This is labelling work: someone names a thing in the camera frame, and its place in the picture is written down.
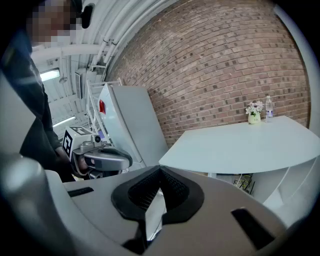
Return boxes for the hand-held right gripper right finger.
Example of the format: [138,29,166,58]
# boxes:
[149,165,287,256]

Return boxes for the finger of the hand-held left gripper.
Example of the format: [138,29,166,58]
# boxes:
[84,147,134,171]

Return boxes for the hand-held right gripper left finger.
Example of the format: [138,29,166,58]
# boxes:
[62,165,161,256]

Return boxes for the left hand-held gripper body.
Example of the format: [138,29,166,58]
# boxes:
[62,126,111,180]

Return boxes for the person's left forearm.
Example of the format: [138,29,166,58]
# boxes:
[54,145,76,175]

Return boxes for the white table top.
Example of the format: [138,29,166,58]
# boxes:
[158,114,320,227]

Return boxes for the person's left hand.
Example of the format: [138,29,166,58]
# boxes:
[77,156,89,172]

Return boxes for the long ceiling light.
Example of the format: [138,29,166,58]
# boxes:
[51,115,76,128]
[39,69,61,82]

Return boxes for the white metal rack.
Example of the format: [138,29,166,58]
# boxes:
[85,77,124,142]

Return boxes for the person's black shirt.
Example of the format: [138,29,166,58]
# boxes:
[0,29,76,183]

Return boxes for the hanging grey ceiling unit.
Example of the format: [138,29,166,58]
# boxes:
[74,68,88,100]

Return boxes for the potted pink white flowers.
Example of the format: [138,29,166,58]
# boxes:
[244,100,265,125]

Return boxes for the person's head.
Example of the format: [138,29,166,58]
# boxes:
[24,0,83,48]

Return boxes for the bundle of white ceiling pipes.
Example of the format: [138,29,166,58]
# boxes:
[92,0,178,75]

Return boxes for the clear plastic water bottle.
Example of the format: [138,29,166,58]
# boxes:
[264,95,274,124]

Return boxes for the black cable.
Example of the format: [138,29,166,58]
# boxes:
[233,179,256,195]

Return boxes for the yellow cable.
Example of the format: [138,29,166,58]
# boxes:
[237,174,253,189]

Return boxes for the black head-worn camera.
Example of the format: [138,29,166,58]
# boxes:
[80,3,96,30]

